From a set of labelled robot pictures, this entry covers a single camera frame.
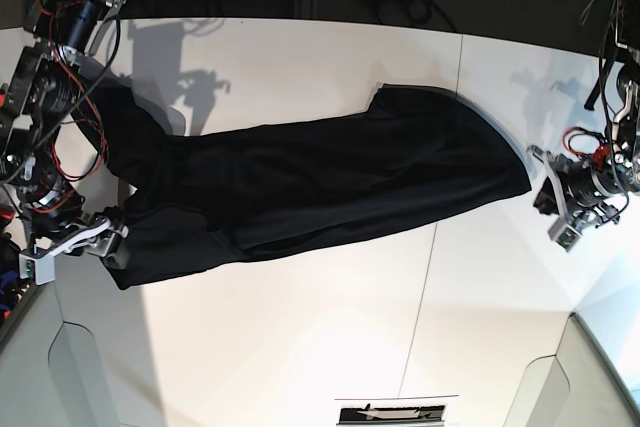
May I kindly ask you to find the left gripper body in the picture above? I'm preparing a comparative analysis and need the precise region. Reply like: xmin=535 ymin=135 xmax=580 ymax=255
xmin=527 ymin=144 xmax=625 ymax=230

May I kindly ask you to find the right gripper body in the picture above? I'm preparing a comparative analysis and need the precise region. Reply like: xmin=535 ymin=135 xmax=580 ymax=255
xmin=24 ymin=208 xmax=129 ymax=270

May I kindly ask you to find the black graphic t-shirt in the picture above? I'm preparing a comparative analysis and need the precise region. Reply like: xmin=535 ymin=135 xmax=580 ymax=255
xmin=93 ymin=85 xmax=531 ymax=289

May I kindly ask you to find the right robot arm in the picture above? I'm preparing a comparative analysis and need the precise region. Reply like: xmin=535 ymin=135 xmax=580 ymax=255
xmin=1 ymin=0 xmax=128 ymax=284

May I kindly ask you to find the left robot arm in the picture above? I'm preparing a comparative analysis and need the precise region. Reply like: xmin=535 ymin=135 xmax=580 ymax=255
xmin=528 ymin=0 xmax=639 ymax=250

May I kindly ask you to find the orange black tool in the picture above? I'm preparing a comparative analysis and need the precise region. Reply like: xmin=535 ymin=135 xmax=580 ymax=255
xmin=0 ymin=83 xmax=8 ymax=108

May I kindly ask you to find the printed paper sheet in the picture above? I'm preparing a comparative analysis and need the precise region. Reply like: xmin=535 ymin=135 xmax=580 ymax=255
xmin=335 ymin=395 xmax=459 ymax=426

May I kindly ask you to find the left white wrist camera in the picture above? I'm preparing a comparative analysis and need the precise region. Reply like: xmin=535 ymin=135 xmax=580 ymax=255
xmin=548 ymin=218 xmax=582 ymax=252

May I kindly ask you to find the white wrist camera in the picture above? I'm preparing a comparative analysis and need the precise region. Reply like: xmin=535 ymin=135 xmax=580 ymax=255
xmin=548 ymin=218 xmax=582 ymax=252
xmin=18 ymin=252 xmax=56 ymax=285

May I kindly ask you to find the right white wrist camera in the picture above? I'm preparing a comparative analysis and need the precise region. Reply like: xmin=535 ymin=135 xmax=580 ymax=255
xmin=18 ymin=252 xmax=56 ymax=285

